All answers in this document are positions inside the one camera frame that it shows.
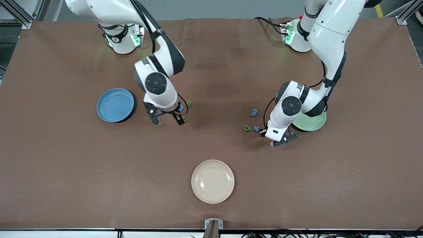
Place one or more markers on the cream plate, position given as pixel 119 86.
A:
pixel 212 181

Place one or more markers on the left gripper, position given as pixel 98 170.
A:
pixel 263 131

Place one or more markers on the aluminium frame profile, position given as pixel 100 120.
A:
pixel 403 18
pixel 19 15
pixel 37 15

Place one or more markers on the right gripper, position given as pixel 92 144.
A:
pixel 177 115

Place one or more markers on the grey metal mount bracket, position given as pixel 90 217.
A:
pixel 214 224

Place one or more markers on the green plate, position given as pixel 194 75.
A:
pixel 312 124

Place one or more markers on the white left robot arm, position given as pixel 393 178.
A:
pixel 333 29

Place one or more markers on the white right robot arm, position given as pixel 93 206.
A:
pixel 99 10

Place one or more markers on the blue letter m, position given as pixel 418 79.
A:
pixel 255 112

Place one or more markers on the blue plate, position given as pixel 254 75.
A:
pixel 115 105

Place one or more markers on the brown table cover cloth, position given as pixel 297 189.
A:
pixel 211 142

